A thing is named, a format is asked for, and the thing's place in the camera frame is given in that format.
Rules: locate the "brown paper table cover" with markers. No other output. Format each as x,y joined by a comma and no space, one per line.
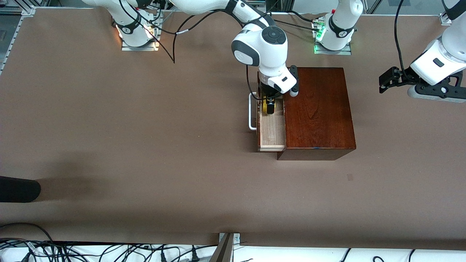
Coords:
145,127

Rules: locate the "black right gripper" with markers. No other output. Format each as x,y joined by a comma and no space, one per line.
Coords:
268,94

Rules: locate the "yellow wooden block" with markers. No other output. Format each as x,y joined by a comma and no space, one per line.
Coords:
264,108

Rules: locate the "silver corner bracket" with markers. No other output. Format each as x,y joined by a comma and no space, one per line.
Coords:
445,19

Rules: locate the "black ribbed cylinder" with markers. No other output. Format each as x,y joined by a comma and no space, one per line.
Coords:
18,189

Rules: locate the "silver mounting bracket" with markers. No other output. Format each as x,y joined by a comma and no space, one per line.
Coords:
237,238

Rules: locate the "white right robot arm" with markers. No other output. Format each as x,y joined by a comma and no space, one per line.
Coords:
262,51

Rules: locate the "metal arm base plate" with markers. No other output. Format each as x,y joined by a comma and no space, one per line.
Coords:
333,52
140,48

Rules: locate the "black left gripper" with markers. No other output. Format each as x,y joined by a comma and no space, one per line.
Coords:
407,76

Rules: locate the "aluminium frame profile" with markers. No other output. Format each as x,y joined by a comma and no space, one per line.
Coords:
372,8
15,36

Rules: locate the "grey camera mast profile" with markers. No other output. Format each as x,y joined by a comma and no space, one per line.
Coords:
222,251

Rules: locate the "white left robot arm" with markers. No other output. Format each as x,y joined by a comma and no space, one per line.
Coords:
342,22

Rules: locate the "dark brown wooden cabinet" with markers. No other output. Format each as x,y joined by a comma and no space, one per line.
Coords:
320,109

